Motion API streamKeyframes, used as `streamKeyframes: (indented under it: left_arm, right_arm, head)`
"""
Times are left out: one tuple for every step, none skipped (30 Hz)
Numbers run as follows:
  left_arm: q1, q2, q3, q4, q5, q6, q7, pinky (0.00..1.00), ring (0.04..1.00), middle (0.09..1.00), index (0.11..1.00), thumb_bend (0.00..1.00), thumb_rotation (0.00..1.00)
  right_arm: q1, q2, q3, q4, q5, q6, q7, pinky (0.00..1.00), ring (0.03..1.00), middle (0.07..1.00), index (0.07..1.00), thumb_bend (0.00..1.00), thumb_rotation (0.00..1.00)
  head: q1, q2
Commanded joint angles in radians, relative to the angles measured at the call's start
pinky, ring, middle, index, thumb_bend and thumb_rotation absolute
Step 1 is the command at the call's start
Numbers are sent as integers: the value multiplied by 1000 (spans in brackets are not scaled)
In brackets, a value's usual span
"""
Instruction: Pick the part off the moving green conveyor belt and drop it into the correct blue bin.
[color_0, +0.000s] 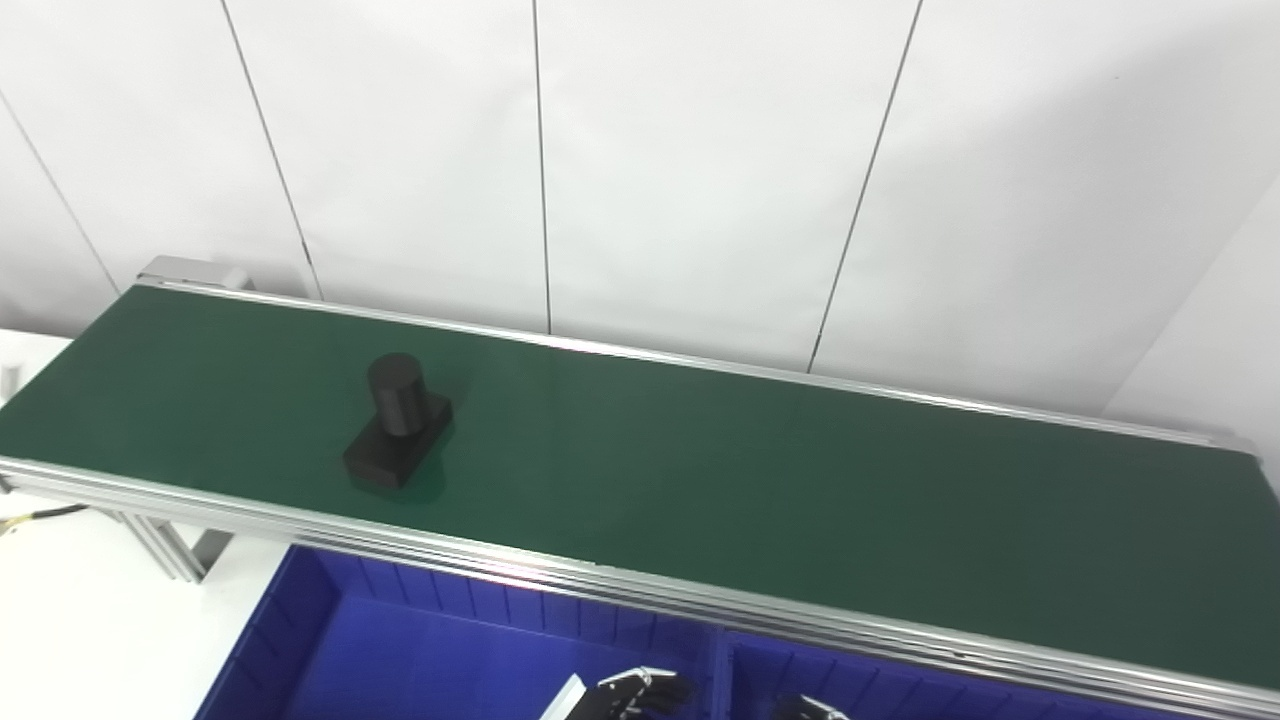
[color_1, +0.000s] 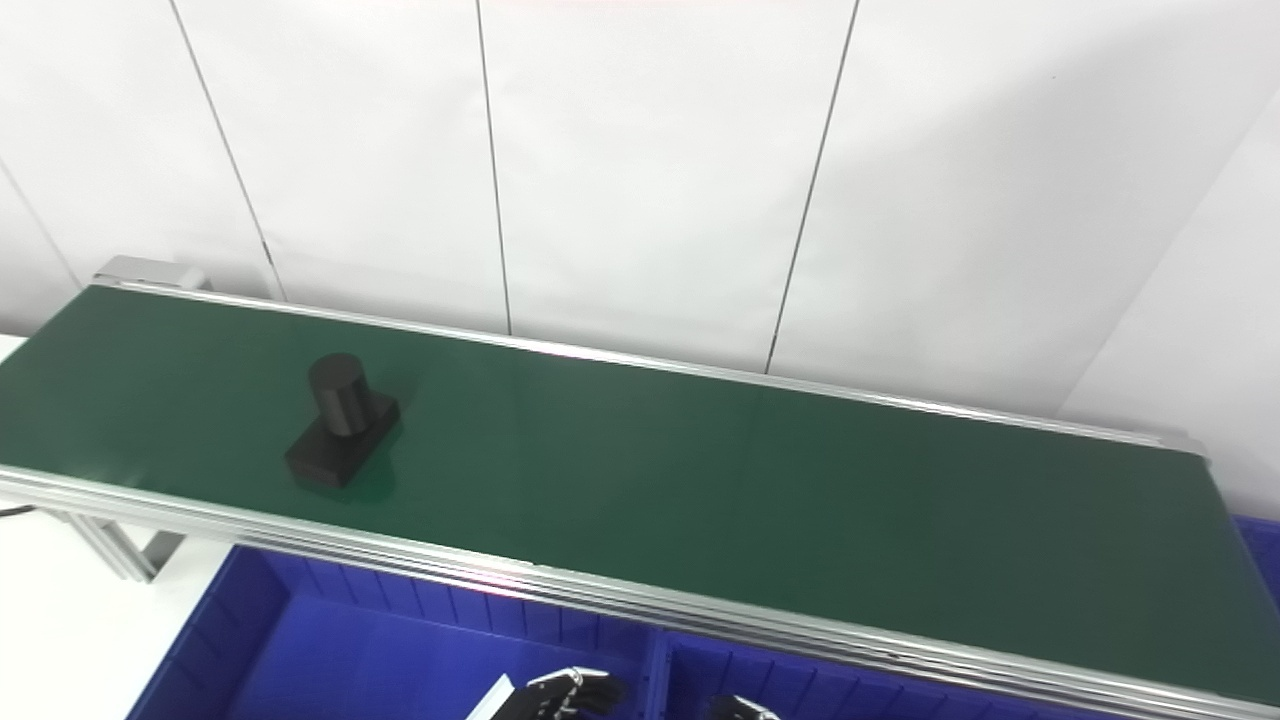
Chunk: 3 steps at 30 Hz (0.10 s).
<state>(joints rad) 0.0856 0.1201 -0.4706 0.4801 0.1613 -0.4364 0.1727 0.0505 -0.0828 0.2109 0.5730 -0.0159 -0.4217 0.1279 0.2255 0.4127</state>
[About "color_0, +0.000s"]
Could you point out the black cylinder block part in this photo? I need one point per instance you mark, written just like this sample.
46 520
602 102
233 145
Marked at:
398 400

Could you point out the aluminium conveyor leg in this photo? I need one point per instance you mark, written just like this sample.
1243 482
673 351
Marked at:
165 545

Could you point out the blue plastic bin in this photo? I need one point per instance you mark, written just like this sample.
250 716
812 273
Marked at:
950 690
420 660

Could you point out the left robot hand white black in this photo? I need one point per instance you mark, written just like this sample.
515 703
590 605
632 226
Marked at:
630 695

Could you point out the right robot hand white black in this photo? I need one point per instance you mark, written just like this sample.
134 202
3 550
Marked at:
810 710

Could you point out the grey conveyor end housing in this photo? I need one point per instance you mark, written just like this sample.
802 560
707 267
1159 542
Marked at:
190 270

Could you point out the green conveyor belt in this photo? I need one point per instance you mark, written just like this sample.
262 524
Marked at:
750 500
600 585

